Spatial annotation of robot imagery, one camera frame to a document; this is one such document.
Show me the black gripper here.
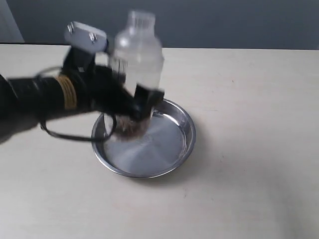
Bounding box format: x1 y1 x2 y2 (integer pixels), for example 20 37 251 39
62 47 164 120

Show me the clear plastic shaker bottle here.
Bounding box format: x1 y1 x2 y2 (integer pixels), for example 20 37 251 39
109 10 164 141

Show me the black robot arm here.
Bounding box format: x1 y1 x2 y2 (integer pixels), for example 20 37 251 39
0 47 164 142

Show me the round stainless steel plate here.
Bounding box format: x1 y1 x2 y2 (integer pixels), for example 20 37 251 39
92 99 196 179

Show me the black cable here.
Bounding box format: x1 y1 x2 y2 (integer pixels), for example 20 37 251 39
33 65 118 143

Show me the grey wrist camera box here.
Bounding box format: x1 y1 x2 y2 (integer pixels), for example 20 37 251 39
64 21 108 54

